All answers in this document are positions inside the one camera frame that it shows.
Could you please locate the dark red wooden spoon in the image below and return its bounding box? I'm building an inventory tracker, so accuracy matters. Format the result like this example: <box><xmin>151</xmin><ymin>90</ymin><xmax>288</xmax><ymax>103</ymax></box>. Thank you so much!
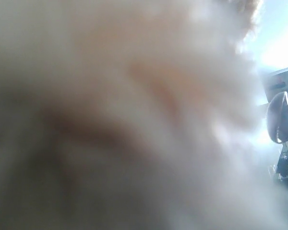
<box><xmin>266</xmin><ymin>92</ymin><xmax>288</xmax><ymax>144</ymax></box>

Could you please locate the brown teddy bear striped shirt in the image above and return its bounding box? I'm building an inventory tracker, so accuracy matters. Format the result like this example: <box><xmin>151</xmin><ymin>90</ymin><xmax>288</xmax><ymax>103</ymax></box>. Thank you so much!
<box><xmin>0</xmin><ymin>0</ymin><xmax>288</xmax><ymax>230</ymax></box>

